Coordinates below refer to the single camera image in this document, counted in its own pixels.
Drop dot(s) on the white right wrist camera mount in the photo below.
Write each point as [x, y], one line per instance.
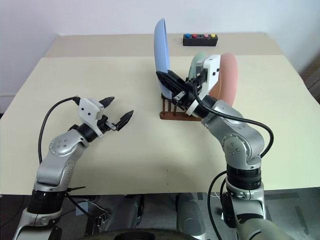
[212, 70]

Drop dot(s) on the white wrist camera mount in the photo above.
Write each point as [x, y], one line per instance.
[212, 70]
[88, 110]

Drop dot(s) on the dark rounded robot base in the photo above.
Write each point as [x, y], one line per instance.
[140, 234]

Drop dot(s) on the red plate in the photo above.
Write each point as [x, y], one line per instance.
[228, 75]

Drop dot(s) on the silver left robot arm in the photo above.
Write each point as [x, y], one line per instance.
[57, 150]

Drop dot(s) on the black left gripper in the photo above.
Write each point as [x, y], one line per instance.
[104, 123]

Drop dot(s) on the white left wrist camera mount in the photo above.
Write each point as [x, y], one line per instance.
[88, 110]

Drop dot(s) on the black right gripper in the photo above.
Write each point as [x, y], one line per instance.
[191, 92]

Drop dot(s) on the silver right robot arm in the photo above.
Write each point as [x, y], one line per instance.
[240, 140]

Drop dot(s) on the grey rounded robot leg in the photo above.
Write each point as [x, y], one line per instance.
[190, 215]
[130, 212]

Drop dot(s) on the black button box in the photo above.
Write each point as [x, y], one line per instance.
[200, 41]

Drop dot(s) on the blue plate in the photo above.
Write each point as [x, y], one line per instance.
[161, 50]

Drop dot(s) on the brown wooden dish rack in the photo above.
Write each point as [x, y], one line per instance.
[175, 116]

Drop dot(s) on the green plate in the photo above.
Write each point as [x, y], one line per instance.
[196, 62]

